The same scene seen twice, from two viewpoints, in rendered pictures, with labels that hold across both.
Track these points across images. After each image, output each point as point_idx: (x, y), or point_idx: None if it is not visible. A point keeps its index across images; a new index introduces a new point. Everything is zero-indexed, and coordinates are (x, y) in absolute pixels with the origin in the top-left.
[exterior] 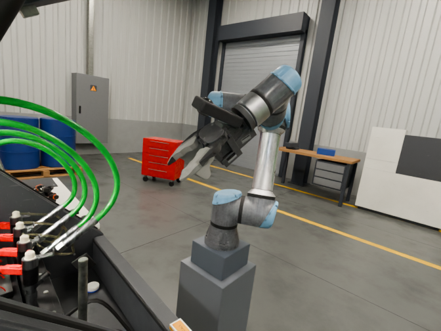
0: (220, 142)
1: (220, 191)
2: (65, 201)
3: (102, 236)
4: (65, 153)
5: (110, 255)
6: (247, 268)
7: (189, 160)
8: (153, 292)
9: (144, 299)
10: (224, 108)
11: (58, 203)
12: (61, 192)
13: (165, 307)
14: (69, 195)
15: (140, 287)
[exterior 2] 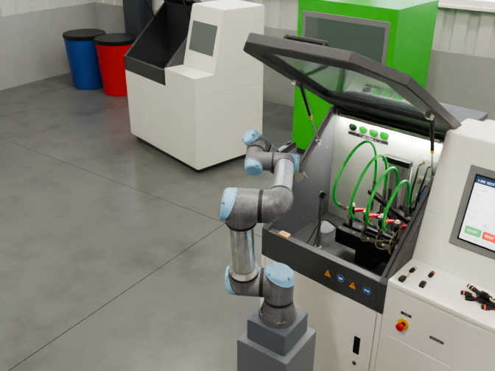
0: None
1: (288, 271)
2: (459, 303)
3: (376, 279)
4: (374, 187)
5: (352, 264)
6: (247, 333)
7: (297, 179)
8: (307, 247)
9: (309, 244)
10: (282, 149)
11: (459, 298)
12: (490, 319)
13: (297, 242)
14: (474, 315)
15: (316, 249)
